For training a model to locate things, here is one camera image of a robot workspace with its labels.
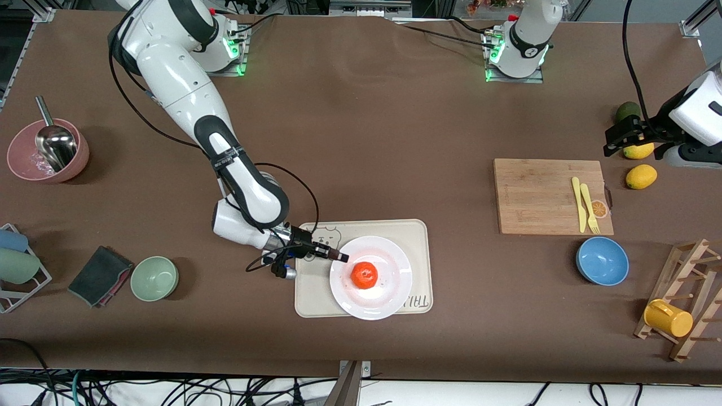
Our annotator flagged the orange fruit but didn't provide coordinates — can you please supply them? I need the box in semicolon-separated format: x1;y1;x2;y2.
351;262;379;290

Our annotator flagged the white round plate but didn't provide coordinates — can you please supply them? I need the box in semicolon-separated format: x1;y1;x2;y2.
329;235;413;321

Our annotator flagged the yellow lemon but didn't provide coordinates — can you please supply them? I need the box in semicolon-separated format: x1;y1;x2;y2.
622;141;655;160
626;164;658;190

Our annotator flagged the green avocado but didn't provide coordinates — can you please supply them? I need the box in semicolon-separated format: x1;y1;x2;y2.
615;101;642;125

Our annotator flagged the yellow plastic fork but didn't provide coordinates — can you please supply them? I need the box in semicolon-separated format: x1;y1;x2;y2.
580;183;600;235

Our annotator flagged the yellow plastic knife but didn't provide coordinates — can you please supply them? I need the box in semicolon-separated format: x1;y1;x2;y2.
571;176;588;233

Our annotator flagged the cream bear print tray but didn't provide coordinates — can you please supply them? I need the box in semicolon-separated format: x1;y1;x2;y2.
294;219;434;319

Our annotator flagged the bamboo cutting board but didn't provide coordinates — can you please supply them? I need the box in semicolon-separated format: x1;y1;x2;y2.
494;158;614;236

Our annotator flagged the blue bowl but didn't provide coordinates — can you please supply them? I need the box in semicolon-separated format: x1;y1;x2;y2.
576;236;629;286

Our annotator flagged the wooden mug rack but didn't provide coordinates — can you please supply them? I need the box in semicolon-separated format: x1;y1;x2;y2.
633;239;722;363

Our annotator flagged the pale green bowl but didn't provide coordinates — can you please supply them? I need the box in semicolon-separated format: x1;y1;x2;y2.
130;256;179;302

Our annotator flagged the yellow mug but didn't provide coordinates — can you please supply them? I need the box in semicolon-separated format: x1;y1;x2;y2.
644;299;694;338

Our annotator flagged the pink cloth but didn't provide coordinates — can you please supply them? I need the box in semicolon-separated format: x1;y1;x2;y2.
95;264;134;308

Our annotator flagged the dark grey cloth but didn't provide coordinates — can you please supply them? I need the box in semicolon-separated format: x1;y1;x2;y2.
68;245;134;308

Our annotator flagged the metal scoop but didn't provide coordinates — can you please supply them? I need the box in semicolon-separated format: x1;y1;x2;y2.
35;96;78;173

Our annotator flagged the pale green cup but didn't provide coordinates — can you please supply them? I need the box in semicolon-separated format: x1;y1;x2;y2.
0;248;41;285

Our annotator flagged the pale blue cup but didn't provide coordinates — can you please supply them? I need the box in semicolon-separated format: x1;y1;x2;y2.
0;230;29;253

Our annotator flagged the pink bowl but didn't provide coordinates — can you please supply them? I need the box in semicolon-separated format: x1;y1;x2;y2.
7;118;90;184

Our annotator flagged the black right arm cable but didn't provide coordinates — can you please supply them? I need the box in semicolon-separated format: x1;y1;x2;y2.
108;17;320;273

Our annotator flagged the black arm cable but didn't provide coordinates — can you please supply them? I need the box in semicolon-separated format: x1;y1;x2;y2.
108;17;320;273
622;0;650;122

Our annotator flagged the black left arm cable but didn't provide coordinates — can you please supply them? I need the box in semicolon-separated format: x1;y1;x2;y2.
622;0;650;122

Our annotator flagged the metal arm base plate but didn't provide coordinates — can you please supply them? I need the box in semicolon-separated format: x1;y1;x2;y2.
484;28;545;85
203;25;249;77

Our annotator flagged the metal bracket at table edge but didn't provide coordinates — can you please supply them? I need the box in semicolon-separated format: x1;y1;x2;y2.
337;360;372;406

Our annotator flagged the black cable on table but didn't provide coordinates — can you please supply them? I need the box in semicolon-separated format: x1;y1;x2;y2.
392;21;503;48

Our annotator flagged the aluminium frame profile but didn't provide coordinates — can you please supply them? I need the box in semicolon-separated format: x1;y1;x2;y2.
329;0;413;17

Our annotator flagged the white wire rack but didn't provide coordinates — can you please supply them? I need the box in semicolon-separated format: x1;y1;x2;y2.
0;223;52;314

